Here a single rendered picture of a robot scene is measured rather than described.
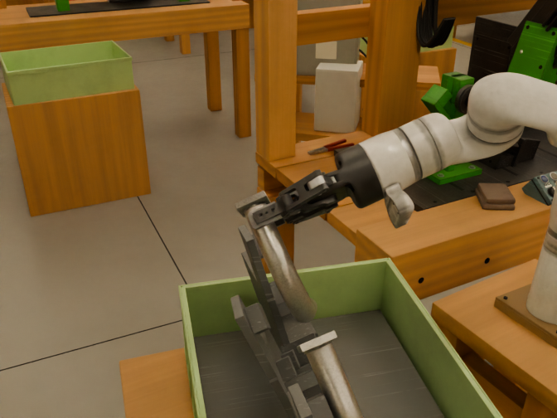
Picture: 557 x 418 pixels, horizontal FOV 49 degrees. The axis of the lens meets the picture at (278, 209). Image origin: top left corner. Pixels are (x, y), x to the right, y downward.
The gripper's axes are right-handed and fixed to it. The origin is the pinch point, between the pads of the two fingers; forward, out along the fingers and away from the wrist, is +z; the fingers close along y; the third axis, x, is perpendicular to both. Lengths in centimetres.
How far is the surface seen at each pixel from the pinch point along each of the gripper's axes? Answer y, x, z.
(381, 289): -52, 11, -13
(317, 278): -44.6, 4.4, -2.4
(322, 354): 8.0, 17.6, 0.0
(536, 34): -85, -35, -83
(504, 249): -80, 13, -47
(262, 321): -4.1, 10.9, 5.9
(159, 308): -183, -27, 66
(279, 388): -10.6, 19.4, 8.1
